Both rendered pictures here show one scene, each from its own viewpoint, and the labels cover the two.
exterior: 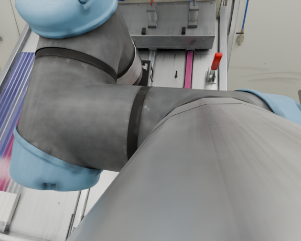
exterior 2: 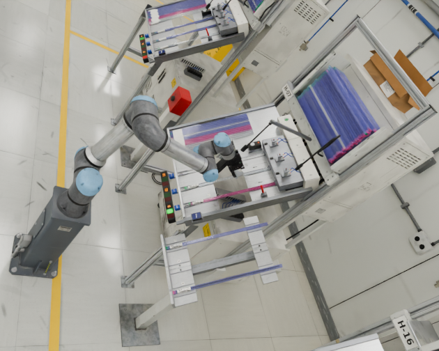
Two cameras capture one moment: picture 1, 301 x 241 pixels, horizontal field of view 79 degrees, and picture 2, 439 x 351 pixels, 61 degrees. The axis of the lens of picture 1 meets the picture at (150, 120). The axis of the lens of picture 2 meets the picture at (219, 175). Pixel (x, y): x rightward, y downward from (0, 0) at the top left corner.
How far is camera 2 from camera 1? 1.72 m
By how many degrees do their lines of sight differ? 30
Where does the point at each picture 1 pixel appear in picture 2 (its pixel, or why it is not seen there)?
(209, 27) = (284, 182)
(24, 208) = not seen: hidden behind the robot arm
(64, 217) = (185, 168)
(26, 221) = not seen: hidden behind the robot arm
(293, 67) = not seen: outside the picture
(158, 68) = (260, 174)
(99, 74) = (212, 150)
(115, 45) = (220, 150)
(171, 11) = (288, 164)
